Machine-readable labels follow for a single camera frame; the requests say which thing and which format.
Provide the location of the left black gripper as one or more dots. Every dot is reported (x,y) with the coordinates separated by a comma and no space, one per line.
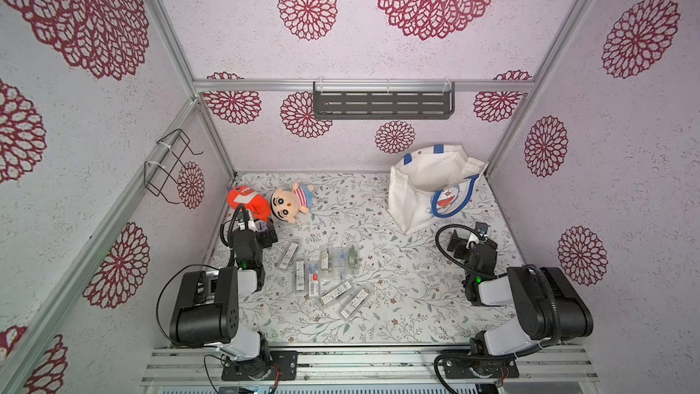
(264,236)

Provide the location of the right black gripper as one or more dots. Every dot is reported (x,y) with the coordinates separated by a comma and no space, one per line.
(473,243)

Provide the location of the clear compass set box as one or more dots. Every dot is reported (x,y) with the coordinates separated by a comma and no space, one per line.
(288,256)
(325,260)

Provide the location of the clear compass box white label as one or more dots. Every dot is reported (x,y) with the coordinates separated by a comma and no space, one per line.
(300,275)

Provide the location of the clear compass box red label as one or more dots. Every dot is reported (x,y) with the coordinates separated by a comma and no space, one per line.
(314,285)

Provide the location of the white canvas tote bag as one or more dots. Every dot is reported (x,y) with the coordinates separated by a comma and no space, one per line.
(432,183)

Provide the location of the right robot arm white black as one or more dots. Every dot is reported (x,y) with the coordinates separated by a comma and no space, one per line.
(548,309)

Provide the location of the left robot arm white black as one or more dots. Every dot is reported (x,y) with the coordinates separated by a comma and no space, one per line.
(206,312)

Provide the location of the clear compass box blue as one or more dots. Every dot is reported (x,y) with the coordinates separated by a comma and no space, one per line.
(339,263)

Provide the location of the cartoon boy plush doll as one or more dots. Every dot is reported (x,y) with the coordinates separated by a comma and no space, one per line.
(287,204)

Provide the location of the red plush toy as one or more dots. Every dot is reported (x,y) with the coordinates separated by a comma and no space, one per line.
(252,201)

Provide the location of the black wire wall rack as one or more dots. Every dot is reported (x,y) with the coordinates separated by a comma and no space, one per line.
(175,177)

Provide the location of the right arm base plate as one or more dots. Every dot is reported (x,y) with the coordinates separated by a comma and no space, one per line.
(478,365)

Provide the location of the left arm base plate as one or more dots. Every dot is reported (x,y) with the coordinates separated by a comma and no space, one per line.
(260,365)

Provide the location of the grey wall shelf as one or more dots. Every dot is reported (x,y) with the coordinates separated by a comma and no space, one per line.
(383,101)

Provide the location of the aluminium front rail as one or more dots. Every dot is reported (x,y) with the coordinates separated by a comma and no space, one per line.
(373,364)

